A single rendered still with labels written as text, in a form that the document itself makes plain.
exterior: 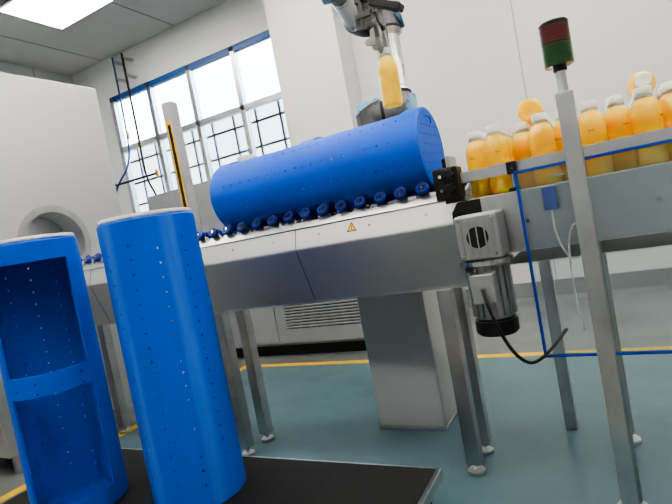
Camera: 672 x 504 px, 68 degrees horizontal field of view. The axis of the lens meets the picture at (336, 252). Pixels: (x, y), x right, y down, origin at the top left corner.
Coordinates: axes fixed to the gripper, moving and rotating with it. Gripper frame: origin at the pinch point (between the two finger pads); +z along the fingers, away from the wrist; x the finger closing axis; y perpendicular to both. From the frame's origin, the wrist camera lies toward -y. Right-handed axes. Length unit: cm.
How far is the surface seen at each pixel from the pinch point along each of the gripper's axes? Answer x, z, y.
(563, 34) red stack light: 39, 24, -54
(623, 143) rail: 21, 50, -63
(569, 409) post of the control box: -28, 137, -34
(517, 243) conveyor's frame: 22, 70, -34
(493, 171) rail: 20, 49, -31
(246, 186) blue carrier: 13, 34, 59
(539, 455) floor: -8, 145, -24
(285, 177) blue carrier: 13, 35, 41
